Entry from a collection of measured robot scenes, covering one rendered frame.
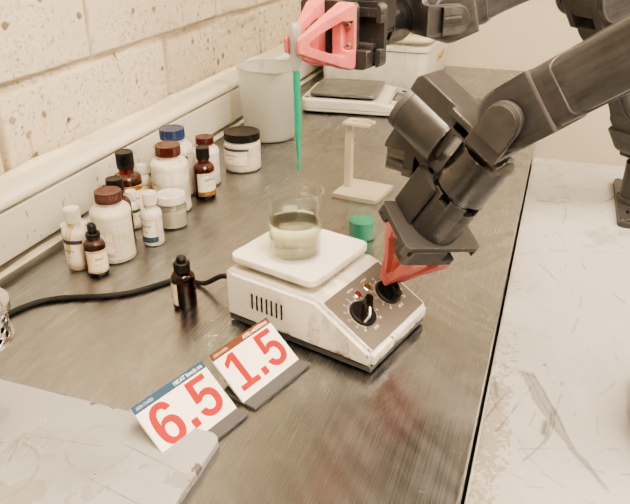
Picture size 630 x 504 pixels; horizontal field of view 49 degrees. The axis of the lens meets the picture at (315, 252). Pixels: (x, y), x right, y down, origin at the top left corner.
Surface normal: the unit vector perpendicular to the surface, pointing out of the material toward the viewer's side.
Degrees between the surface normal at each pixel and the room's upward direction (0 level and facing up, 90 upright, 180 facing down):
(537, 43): 90
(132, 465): 0
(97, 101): 90
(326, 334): 90
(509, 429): 0
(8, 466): 0
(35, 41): 90
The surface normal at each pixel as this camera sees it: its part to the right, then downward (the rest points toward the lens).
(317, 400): 0.00, -0.89
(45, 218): 0.94, 0.15
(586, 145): -0.33, 0.43
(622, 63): -0.62, 0.38
